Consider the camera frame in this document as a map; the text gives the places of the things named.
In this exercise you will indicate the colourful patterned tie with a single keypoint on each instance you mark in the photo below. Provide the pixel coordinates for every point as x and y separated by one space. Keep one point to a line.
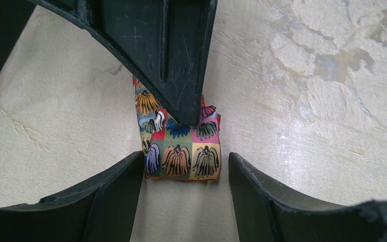
175 151

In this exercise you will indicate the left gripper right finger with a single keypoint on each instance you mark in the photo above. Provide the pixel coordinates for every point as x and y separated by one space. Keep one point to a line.
268 210

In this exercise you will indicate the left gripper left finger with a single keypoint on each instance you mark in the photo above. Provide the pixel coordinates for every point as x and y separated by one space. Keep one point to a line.
100 208

